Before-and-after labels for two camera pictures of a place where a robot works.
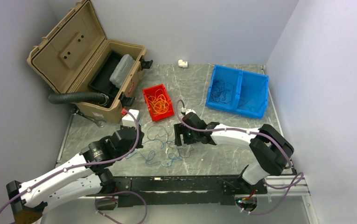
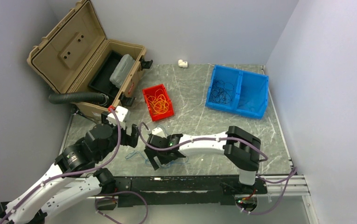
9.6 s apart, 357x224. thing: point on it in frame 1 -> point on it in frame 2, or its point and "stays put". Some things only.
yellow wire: [159, 102] stays put
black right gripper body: [190, 136] -> [163, 160]
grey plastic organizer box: [120, 75] stays put
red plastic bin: [158, 102] stays put
